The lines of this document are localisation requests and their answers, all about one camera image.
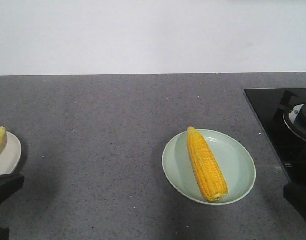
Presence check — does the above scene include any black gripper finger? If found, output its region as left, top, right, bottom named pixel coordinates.
left=0, top=174, right=25, bottom=205
left=283, top=182, right=306, bottom=222

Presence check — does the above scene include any black glass gas hob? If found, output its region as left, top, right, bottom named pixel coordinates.
left=244, top=88, right=306, bottom=186

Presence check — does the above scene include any black gas burner grate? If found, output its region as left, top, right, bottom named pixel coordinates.
left=273, top=90, right=306, bottom=142

